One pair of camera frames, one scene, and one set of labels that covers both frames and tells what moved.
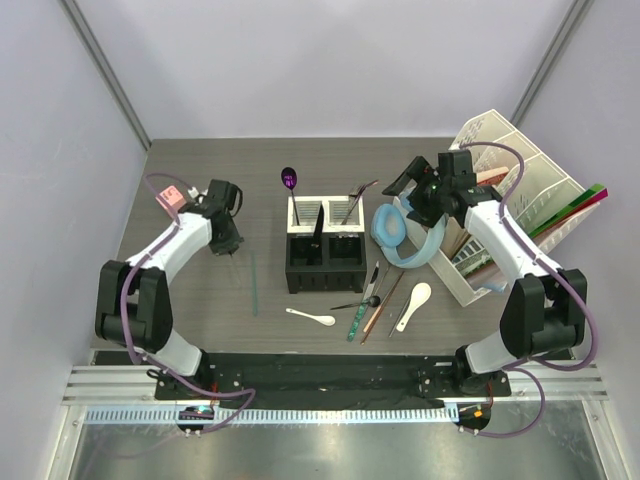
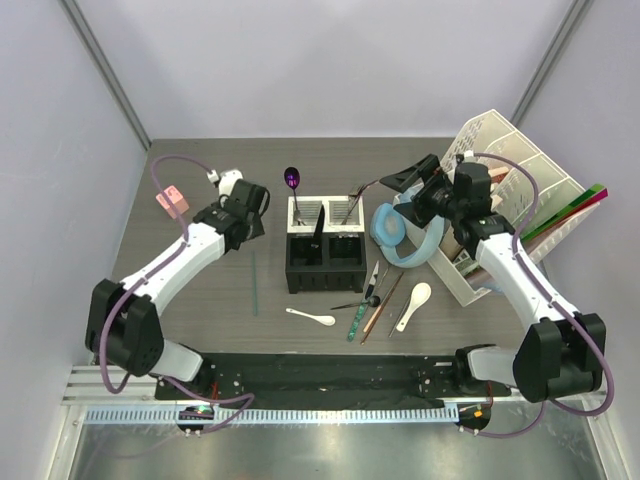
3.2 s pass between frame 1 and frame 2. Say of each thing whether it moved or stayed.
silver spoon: moved
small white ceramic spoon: stayed
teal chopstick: stayed
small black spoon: stayed
